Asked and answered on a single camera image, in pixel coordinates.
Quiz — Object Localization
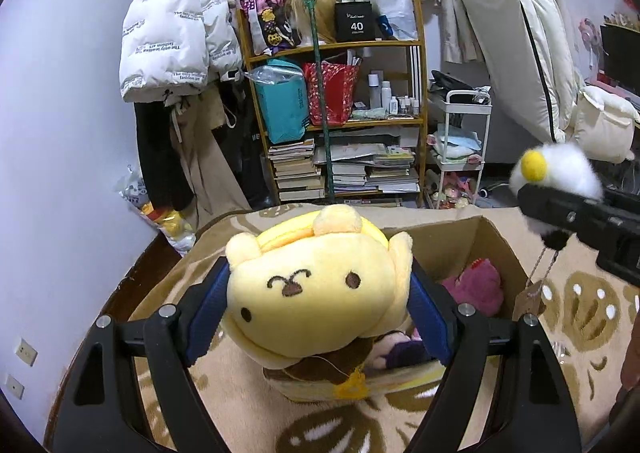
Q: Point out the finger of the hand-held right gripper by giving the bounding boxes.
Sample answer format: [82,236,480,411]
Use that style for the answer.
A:
[517,184,621,240]
[602,188,640,210]

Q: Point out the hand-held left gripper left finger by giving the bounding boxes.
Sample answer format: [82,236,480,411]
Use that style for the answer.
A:
[52,258,231,453]

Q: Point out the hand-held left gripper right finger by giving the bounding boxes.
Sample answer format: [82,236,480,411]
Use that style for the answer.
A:
[410,260,583,453]

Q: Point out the white fluffy plush with tag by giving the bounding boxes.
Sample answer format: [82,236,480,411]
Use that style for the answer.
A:
[509,143,606,320]

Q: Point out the pale pink soft toy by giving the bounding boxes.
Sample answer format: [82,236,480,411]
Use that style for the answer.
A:
[372,332,416,360]

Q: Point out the pink plush bear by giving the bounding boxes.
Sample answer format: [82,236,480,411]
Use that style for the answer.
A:
[440,258,505,319]

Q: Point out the cardboard box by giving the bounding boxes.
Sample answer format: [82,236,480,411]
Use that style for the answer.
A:
[262,214,547,404]

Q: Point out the yellow plush dog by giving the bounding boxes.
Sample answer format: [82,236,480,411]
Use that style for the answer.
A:
[225,204,416,401]

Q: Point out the person's right forearm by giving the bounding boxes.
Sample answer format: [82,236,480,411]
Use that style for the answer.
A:
[607,333,640,429]

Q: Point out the beige floral blanket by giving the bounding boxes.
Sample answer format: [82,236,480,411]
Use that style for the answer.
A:
[45,205,640,453]

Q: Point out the white trolley cart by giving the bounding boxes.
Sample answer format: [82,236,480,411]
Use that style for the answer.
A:
[429,89,493,210]

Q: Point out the pink toys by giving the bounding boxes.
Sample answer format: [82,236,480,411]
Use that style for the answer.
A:
[432,172,476,208]

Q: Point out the plastic bag of items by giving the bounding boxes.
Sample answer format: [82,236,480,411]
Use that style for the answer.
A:
[114,167,197,254]

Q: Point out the folded blue and white cloths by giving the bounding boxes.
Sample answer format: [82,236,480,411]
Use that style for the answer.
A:
[430,130,483,166]

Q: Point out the beige hanging coat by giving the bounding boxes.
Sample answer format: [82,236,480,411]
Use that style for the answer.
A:
[167,83,253,231]

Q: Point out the black monitor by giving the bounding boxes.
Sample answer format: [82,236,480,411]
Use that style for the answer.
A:
[599,23,640,86]

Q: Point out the black hanging garment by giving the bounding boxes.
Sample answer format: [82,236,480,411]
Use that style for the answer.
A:
[134,100,196,211]

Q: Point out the pink desk fan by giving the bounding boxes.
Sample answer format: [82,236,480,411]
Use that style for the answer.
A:
[579,18,606,78]

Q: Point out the stack of old books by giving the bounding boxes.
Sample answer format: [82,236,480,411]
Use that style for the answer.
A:
[267,138,326,202]

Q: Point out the black tote bag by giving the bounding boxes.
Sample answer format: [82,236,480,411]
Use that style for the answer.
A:
[220,78,276,208]

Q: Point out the pile of books and papers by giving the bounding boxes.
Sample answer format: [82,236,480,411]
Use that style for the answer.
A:
[315,140,421,196]

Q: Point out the white folded mattress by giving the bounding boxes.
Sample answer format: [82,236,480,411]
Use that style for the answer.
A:
[452,0,640,164]

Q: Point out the row of cosmetic bottles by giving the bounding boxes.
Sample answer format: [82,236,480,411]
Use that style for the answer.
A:
[367,73,423,116]

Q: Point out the teal paper bag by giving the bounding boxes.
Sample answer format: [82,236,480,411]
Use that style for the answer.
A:
[252,60,311,144]

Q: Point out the green pole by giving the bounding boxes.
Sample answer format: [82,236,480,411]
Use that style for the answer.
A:
[302,0,337,204]

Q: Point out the wooden shelf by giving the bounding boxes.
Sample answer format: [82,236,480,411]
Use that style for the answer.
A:
[235,0,431,208]

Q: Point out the red patterned bag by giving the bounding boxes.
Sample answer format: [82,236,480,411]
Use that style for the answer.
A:
[301,60,360,128]

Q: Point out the black box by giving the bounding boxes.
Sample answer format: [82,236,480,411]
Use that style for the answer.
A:
[334,0,377,42]

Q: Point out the white puffer jacket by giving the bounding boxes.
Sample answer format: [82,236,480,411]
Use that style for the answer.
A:
[119,0,244,104]

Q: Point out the purple printed tote bag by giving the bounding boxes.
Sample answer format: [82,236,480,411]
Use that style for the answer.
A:
[240,0,301,56]

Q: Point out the blonde wig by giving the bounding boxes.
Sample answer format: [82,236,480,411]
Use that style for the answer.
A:
[287,0,336,46]

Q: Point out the dark wooden bed frame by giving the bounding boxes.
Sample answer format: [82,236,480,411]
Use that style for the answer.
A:
[102,225,211,324]

